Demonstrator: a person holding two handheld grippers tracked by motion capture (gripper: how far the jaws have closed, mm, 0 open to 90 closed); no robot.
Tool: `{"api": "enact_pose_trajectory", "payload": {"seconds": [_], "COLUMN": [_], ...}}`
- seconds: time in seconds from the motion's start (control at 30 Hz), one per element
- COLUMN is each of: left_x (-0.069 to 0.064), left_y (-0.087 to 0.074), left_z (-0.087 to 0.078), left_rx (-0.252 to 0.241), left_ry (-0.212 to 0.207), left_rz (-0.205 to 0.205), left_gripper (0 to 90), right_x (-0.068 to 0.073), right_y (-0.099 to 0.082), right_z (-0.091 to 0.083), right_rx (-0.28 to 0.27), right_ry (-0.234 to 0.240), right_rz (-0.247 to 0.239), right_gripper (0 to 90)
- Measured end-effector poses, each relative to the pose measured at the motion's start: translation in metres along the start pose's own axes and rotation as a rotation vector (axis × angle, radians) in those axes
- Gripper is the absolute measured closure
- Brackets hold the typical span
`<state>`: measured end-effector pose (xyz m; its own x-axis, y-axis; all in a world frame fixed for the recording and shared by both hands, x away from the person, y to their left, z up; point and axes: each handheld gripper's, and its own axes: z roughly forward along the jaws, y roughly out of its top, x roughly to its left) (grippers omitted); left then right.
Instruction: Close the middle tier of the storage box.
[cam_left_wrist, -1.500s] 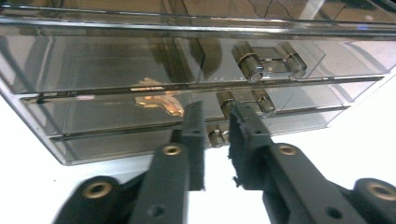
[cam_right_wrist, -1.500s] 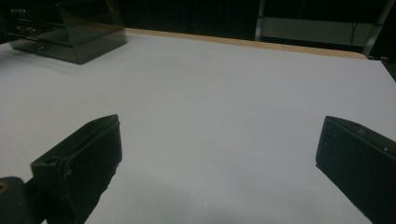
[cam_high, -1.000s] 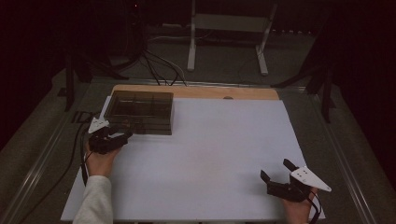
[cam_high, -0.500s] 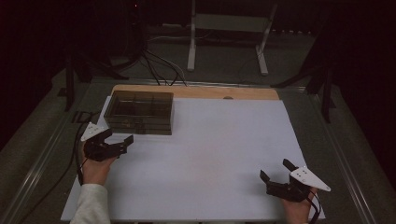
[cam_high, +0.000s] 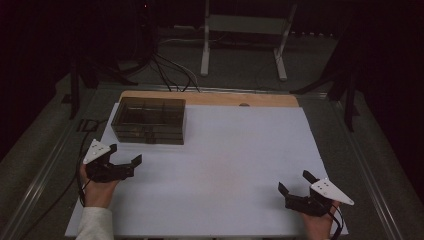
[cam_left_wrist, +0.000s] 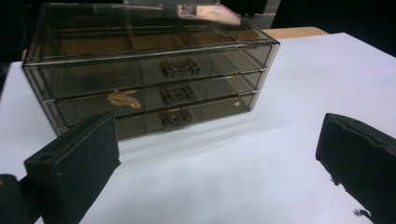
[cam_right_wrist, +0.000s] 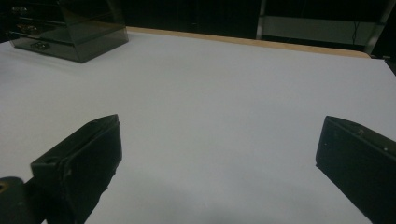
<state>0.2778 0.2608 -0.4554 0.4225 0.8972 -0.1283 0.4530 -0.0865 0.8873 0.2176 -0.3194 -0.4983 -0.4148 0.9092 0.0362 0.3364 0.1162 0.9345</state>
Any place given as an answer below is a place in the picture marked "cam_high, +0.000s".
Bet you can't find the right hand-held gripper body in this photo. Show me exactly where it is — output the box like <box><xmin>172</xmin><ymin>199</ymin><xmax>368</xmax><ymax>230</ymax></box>
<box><xmin>284</xmin><ymin>177</ymin><xmax>355</xmax><ymax>218</ymax></box>

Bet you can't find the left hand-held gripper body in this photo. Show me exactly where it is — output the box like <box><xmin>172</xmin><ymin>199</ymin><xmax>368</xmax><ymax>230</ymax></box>
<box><xmin>82</xmin><ymin>138</ymin><xmax>136</xmax><ymax>184</ymax></box>

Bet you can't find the clear plastic drawer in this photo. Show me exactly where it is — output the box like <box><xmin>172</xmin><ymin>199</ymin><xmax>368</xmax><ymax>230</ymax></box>
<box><xmin>115</xmin><ymin>136</ymin><xmax>185</xmax><ymax>146</ymax></box>

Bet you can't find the dark transparent drawer box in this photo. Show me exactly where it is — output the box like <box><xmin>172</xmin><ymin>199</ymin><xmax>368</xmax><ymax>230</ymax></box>
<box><xmin>110</xmin><ymin>96</ymin><xmax>187</xmax><ymax>146</ymax></box>

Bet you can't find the person's left hand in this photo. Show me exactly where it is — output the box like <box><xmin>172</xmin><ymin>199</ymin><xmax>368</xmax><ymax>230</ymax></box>
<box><xmin>78</xmin><ymin>163</ymin><xmax>120</xmax><ymax>210</ymax></box>

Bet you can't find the person's right hand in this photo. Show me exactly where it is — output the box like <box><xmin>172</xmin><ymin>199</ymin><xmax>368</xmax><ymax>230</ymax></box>
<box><xmin>301</xmin><ymin>200</ymin><xmax>341</xmax><ymax>240</ymax></box>

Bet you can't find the black metal stand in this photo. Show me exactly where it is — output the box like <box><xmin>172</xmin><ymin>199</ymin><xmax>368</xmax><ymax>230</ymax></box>
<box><xmin>61</xmin><ymin>54</ymin><xmax>140</xmax><ymax>121</ymax></box>
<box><xmin>289</xmin><ymin>31</ymin><xmax>362</xmax><ymax>133</ymax></box>

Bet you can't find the white table sheet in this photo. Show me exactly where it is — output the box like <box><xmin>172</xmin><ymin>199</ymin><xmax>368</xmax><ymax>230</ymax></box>
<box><xmin>64</xmin><ymin>102</ymin><xmax>350</xmax><ymax>239</ymax></box>

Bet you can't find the white metal stand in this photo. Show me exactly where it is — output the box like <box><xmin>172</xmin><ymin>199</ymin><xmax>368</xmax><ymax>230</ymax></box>
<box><xmin>199</xmin><ymin>0</ymin><xmax>299</xmax><ymax>82</ymax></box>

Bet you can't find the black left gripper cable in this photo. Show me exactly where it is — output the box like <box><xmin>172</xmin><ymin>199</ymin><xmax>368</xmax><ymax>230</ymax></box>
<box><xmin>76</xmin><ymin>177</ymin><xmax>93</xmax><ymax>207</ymax></box>

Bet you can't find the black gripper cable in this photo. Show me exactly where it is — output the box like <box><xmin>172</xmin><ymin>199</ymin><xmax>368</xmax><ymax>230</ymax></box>
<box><xmin>328</xmin><ymin>202</ymin><xmax>345</xmax><ymax>240</ymax></box>
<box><xmin>76</xmin><ymin>177</ymin><xmax>93</xmax><ymax>207</ymax></box>

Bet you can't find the black floor bracket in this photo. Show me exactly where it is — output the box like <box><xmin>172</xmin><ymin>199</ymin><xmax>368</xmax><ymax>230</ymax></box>
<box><xmin>76</xmin><ymin>117</ymin><xmax>100</xmax><ymax>133</ymax></box>

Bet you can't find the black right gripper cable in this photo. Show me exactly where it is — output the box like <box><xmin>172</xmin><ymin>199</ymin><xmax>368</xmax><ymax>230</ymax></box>
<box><xmin>328</xmin><ymin>202</ymin><xmax>345</xmax><ymax>240</ymax></box>

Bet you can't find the black floor cable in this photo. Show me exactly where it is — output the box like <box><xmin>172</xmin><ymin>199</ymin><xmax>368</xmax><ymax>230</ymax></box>
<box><xmin>18</xmin><ymin>128</ymin><xmax>96</xmax><ymax>240</ymax></box>

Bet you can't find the metal floor rail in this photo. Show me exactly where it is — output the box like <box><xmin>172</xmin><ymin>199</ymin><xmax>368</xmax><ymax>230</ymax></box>
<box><xmin>0</xmin><ymin>109</ymin><xmax>88</xmax><ymax>240</ymax></box>
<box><xmin>329</xmin><ymin>99</ymin><xmax>406</xmax><ymax>240</ymax></box>

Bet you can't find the black cable bundle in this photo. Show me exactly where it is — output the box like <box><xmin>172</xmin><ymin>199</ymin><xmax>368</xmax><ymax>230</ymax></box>
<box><xmin>150</xmin><ymin>52</ymin><xmax>202</xmax><ymax>94</ymax></box>

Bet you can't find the white floor cable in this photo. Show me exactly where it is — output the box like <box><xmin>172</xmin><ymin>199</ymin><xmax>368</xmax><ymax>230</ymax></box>
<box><xmin>157</xmin><ymin>37</ymin><xmax>202</xmax><ymax>92</ymax></box>

